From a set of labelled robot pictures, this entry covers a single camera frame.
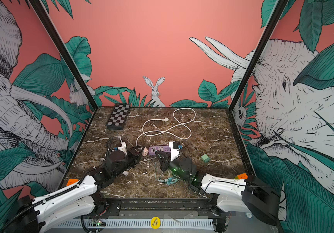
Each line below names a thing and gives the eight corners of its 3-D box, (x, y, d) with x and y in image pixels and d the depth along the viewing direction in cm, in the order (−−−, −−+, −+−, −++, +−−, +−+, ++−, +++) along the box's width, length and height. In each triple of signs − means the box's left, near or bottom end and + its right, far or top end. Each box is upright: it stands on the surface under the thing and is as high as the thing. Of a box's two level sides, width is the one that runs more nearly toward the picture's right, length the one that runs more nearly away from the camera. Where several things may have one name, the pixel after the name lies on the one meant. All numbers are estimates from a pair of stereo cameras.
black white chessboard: (107, 129, 108) (106, 126, 105) (115, 106, 124) (114, 103, 121) (123, 129, 109) (122, 126, 106) (129, 107, 124) (128, 103, 121)
